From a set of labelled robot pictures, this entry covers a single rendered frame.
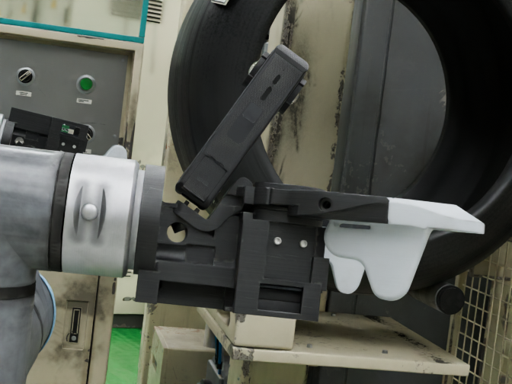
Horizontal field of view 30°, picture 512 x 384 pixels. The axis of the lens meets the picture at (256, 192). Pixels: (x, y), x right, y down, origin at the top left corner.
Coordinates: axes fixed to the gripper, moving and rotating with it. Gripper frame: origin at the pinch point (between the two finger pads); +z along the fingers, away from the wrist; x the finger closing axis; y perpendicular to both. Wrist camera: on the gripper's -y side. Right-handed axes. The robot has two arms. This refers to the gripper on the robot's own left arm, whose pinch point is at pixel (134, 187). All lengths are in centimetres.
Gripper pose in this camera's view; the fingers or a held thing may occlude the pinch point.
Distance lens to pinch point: 142.6
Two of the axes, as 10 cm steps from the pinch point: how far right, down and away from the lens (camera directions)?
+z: 9.5, 2.3, 2.1
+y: 2.4, -9.7, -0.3
